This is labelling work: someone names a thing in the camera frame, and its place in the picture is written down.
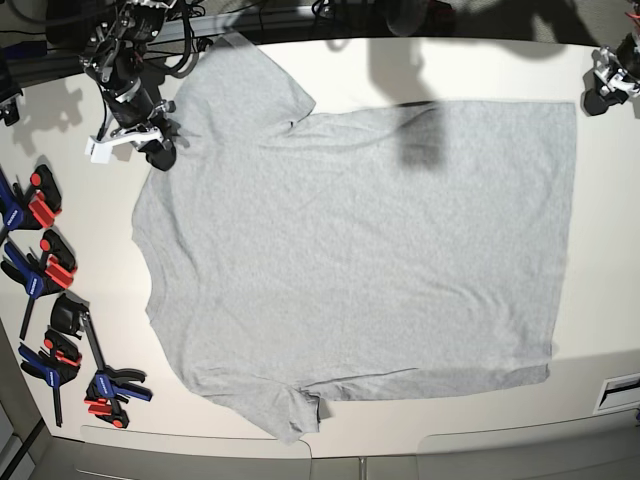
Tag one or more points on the top blue red bar clamp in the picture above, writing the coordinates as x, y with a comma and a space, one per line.
34, 208

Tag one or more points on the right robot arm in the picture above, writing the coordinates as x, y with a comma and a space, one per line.
113, 59

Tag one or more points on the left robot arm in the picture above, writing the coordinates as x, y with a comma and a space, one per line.
628, 49

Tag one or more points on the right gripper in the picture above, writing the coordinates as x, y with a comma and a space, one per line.
134, 110

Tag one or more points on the grey T-shirt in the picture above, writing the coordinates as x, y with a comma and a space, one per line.
409, 252

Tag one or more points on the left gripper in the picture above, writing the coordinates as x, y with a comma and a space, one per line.
612, 79

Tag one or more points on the long blue red bar clamp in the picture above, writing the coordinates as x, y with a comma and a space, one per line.
109, 388

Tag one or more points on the aluminium frame rail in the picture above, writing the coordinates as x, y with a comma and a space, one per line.
200, 27

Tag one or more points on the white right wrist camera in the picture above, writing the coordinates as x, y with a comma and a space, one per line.
98, 151

